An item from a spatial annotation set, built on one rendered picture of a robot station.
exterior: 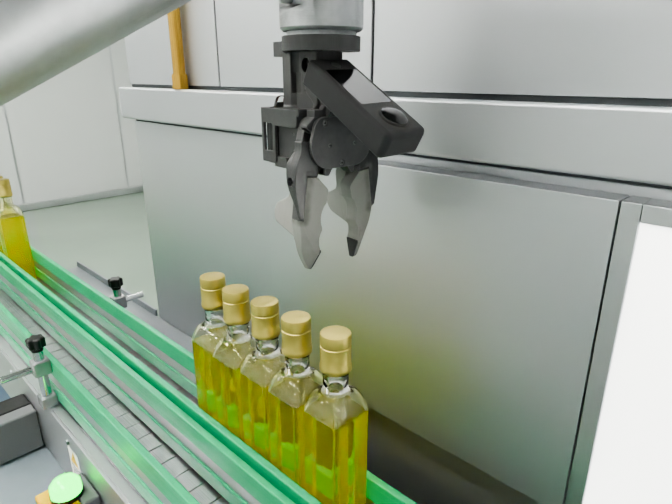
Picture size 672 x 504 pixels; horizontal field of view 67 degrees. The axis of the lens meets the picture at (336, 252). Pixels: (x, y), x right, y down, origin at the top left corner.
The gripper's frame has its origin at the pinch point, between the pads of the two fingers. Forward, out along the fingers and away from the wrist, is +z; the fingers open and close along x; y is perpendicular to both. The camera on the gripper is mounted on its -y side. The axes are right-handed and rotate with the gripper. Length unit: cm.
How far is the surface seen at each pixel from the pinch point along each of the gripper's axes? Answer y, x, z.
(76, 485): 34, 21, 41
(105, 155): 608, -160, 76
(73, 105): 606, -133, 17
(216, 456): 14.6, 8.0, 30.3
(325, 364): -0.3, 1.7, 12.1
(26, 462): 57, 25, 50
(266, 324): 10.1, 2.2, 11.3
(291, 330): 4.8, 2.3, 9.9
